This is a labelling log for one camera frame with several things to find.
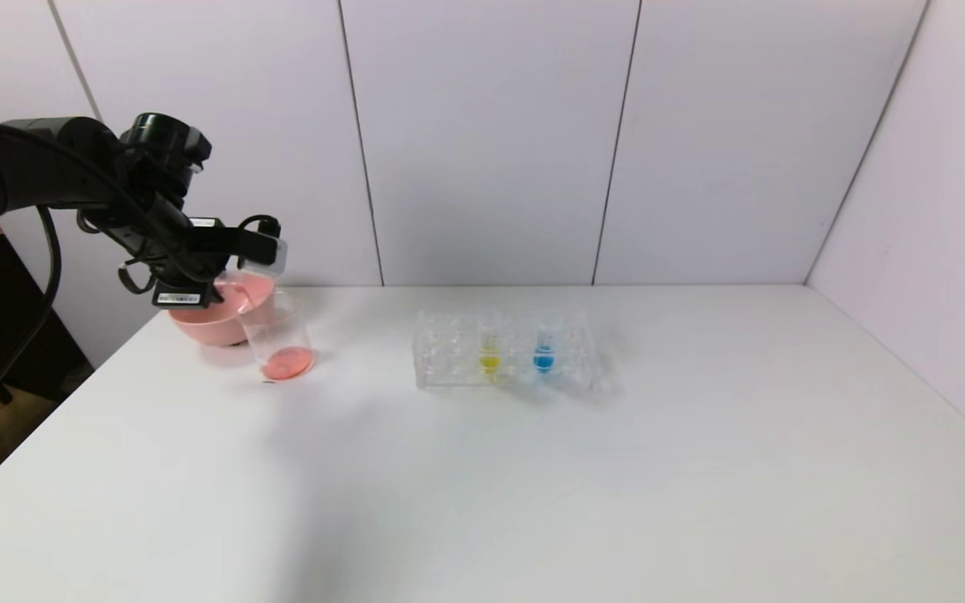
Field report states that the clear glass beaker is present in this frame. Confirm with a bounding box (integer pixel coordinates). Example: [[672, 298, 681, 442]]
[[237, 289, 318, 384]]

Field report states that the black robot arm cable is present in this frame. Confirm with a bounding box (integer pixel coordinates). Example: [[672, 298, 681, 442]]
[[0, 205, 62, 432]]

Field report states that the test tube with blue pigment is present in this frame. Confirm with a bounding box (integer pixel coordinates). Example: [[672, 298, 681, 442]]
[[533, 312, 557, 374]]

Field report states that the test tube with red pigment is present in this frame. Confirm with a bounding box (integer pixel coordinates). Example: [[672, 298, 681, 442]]
[[216, 268, 264, 317]]

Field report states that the pink plastic bowl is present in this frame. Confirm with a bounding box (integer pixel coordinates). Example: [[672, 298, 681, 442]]
[[169, 276, 276, 347]]

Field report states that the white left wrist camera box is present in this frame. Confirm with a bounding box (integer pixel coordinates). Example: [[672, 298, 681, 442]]
[[235, 216, 289, 277]]

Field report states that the test tube with yellow pigment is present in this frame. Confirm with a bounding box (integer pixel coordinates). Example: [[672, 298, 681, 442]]
[[479, 314, 502, 375]]

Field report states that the black background furniture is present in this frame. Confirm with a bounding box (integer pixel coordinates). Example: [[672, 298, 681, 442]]
[[0, 239, 91, 405]]

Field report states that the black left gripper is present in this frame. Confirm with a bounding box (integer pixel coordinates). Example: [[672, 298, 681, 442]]
[[152, 254, 231, 309]]

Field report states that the clear acrylic test tube rack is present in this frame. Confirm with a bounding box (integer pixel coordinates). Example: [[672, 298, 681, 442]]
[[414, 310, 615, 393]]

